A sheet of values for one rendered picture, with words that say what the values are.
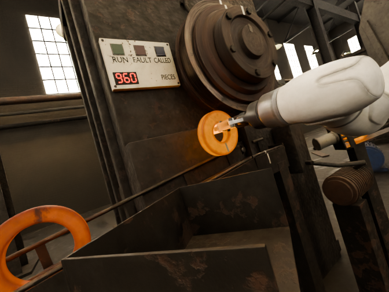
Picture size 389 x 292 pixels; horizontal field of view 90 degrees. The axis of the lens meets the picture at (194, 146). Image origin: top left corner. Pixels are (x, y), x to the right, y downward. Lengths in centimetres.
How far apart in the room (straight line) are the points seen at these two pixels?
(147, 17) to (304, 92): 71
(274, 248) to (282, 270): 5
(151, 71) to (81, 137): 606
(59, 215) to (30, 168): 620
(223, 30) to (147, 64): 29
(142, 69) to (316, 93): 57
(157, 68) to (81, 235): 59
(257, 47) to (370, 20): 284
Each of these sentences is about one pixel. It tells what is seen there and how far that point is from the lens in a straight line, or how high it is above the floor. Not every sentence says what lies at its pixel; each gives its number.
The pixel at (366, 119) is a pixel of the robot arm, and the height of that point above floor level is 75.
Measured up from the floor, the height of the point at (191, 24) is 122.
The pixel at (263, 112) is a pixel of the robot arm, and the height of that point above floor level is 83.
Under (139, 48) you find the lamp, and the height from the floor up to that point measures 121.
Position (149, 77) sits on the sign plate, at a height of 110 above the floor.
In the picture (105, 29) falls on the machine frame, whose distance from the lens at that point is 85.
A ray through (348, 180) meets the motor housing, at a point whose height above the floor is 51.
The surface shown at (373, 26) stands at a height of 165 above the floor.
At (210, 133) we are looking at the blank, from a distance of 63.
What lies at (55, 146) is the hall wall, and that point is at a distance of 673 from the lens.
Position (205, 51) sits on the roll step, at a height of 111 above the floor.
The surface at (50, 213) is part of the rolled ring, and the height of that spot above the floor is 75.
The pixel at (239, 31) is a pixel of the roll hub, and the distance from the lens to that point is 81.
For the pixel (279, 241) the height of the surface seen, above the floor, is 61.
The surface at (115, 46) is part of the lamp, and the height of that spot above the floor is 121.
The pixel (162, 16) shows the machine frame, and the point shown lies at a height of 137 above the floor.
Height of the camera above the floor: 79
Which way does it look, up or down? 2 degrees up
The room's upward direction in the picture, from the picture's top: 16 degrees counter-clockwise
